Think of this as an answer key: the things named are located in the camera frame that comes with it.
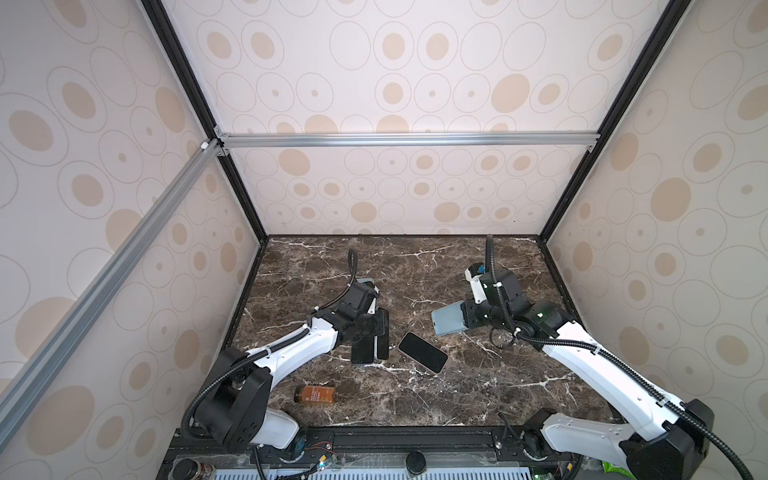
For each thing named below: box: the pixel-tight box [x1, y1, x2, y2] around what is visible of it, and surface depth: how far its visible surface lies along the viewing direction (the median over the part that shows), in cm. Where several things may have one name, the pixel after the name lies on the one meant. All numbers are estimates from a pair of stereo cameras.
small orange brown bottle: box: [294, 385, 335, 404], surface depth 80 cm
